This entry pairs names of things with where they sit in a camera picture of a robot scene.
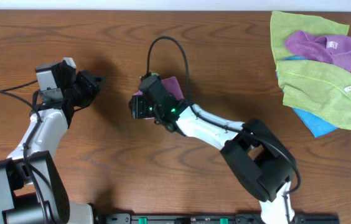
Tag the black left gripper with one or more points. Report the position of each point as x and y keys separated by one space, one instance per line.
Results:
x=87 y=80

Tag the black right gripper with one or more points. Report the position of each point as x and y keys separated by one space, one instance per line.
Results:
x=137 y=106

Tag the purple microfiber cloth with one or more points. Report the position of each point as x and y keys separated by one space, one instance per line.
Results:
x=170 y=84

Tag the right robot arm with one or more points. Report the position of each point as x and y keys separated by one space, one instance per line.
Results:
x=260 y=162

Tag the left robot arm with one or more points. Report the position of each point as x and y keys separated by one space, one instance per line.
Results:
x=31 y=190

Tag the large green cloth top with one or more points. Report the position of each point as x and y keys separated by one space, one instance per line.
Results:
x=283 y=25

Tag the blue cloth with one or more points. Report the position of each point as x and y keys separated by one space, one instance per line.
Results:
x=317 y=126

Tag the green cloth with label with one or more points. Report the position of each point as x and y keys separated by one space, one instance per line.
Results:
x=319 y=88

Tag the purple cloth with label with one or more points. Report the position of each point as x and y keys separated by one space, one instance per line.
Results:
x=332 y=49

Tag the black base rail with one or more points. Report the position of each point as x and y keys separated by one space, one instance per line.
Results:
x=244 y=218

